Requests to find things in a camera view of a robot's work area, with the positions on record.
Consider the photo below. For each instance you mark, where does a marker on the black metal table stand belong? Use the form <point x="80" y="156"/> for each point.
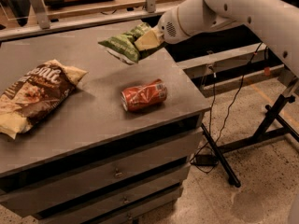
<point x="272" y="126"/>

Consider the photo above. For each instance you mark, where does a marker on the black power adapter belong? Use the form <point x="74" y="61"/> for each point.
<point x="206" y="160"/>

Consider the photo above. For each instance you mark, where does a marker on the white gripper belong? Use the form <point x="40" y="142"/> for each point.
<point x="169" y="27"/>

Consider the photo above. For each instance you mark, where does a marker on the grey metal railing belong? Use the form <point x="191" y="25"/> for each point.
<point x="46" y="21"/>

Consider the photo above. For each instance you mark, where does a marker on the brown chip bag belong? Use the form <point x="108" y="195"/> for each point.
<point x="31" y="98"/>

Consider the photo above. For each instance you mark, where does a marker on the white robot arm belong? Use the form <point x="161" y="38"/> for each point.
<point x="269" y="171"/>

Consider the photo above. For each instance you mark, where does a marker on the grey drawer cabinet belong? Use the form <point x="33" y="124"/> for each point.
<point x="90" y="161"/>

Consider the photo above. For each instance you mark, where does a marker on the green jalapeno chip bag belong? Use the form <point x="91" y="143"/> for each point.
<point x="123" y="47"/>

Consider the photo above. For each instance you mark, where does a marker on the crushed red coke can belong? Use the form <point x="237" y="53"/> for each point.
<point x="138" y="97"/>

